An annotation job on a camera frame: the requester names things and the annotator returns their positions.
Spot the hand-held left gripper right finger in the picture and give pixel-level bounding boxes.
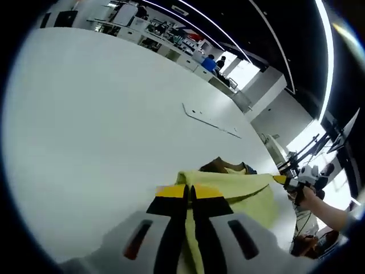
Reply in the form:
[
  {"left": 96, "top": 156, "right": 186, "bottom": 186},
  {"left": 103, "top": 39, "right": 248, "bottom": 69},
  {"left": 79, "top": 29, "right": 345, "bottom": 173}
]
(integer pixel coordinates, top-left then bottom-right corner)
[{"left": 190, "top": 184, "right": 317, "bottom": 274}]

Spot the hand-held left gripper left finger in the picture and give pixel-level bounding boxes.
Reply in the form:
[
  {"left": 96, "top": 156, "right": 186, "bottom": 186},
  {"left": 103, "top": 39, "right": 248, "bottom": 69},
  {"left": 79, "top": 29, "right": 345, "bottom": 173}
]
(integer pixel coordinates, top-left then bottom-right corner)
[{"left": 61, "top": 184, "right": 190, "bottom": 274}]

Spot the yellow and blue garment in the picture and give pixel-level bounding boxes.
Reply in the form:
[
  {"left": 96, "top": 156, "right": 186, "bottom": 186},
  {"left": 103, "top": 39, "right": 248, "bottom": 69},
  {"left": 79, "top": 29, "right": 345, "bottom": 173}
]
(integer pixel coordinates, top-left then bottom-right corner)
[{"left": 174, "top": 156, "right": 282, "bottom": 274}]

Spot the person's right hand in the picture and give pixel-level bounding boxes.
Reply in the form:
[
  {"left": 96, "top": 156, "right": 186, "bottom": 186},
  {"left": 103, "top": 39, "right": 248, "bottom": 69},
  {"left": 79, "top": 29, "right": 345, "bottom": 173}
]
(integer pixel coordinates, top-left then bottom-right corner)
[{"left": 298, "top": 186, "right": 318, "bottom": 209}]

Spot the flat white strip with holes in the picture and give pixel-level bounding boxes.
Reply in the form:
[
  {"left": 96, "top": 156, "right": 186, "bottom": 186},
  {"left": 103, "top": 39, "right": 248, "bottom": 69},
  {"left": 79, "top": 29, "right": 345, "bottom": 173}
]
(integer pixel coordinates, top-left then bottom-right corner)
[{"left": 182, "top": 103, "right": 243, "bottom": 140}]

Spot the white storage box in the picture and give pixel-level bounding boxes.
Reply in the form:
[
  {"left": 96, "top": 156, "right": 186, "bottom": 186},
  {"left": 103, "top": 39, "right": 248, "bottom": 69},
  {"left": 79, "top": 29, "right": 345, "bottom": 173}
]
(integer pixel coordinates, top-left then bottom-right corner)
[{"left": 115, "top": 3, "right": 137, "bottom": 26}]

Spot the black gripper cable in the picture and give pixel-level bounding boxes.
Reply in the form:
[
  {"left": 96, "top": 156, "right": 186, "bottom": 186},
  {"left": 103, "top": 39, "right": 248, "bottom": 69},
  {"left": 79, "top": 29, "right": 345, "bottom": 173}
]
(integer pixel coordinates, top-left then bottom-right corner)
[{"left": 293, "top": 196, "right": 315, "bottom": 238}]

